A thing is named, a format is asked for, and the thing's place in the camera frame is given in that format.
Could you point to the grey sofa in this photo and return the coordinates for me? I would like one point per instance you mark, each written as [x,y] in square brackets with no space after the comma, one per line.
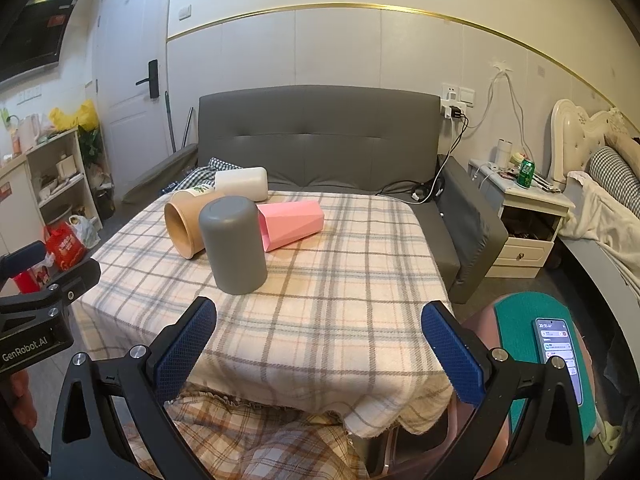
[320,140]

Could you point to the white plastic bag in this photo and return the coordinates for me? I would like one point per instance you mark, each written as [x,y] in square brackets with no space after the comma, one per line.
[85,230]

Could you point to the white cup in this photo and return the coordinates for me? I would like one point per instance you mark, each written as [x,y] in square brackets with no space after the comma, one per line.
[242,182]

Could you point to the wall socket with chargers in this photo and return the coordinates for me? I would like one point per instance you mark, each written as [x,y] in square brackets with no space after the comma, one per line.
[450,105]

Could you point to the plaid tablecloth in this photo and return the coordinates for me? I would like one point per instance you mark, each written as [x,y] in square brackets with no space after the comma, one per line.
[310,320]

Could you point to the white wall switch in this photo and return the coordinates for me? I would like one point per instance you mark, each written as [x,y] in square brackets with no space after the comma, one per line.
[467,96]
[184,12]

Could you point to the grey cup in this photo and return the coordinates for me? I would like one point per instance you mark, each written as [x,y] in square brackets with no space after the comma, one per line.
[232,245]

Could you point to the cream bed headboard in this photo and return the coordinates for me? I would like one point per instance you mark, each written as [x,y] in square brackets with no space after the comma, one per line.
[570,125]

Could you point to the person's left hand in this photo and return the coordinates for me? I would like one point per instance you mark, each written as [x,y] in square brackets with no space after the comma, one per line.
[22,400]

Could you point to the yellow plastic bag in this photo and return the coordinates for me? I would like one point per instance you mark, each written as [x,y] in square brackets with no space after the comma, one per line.
[75,117]

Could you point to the brown cup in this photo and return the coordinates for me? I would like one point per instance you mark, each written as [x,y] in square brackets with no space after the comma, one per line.
[186,225]

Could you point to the smartphone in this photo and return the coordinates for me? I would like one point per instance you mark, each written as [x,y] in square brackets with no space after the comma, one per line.
[557,360]

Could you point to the white kettle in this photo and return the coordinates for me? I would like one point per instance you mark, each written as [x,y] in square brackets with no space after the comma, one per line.
[29,132]

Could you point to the blue checked cloth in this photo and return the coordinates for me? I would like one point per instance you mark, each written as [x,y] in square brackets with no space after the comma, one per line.
[197,177]

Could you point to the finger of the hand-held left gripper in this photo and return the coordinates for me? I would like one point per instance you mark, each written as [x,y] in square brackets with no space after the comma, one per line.
[22,257]
[75,280]

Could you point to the teal cushion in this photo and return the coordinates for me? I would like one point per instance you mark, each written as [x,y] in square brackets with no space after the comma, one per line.
[515,320]

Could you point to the black range hood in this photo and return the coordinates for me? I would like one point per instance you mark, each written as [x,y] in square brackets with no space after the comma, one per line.
[35,35]

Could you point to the red plastic bag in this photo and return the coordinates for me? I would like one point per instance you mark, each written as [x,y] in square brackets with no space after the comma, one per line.
[62,252]

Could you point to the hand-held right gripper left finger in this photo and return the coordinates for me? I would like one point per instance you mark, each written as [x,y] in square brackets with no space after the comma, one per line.
[185,355]

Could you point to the orange plaid cloth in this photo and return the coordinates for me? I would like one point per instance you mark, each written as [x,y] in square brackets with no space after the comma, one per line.
[260,440]

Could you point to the white open shelf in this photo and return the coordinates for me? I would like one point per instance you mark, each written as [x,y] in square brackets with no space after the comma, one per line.
[70,145]

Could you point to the green drink can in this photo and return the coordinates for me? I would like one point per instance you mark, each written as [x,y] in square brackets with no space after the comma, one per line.
[526,175]

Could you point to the pink stool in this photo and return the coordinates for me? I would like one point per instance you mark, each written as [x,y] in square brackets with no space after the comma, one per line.
[482,332]

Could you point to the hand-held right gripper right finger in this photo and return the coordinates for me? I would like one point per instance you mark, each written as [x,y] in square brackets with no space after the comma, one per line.
[452,360]

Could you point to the white door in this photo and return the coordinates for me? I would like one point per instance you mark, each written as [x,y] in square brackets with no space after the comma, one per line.
[125,35]

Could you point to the white wall hook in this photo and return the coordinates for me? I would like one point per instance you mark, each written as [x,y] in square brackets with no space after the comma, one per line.
[501,66]

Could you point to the checked pillow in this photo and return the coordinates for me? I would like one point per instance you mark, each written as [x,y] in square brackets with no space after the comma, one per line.
[612,172]

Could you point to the white tumbler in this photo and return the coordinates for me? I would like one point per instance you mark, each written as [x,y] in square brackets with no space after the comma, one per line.
[504,152]

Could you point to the pink faceted cup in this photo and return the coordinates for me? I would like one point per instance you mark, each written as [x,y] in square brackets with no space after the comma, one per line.
[290,222]

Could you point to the white blanket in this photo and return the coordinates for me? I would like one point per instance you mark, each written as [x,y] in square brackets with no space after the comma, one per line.
[600,220]

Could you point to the white nightstand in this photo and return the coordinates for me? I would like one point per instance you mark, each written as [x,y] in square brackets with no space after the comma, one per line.
[530,200]

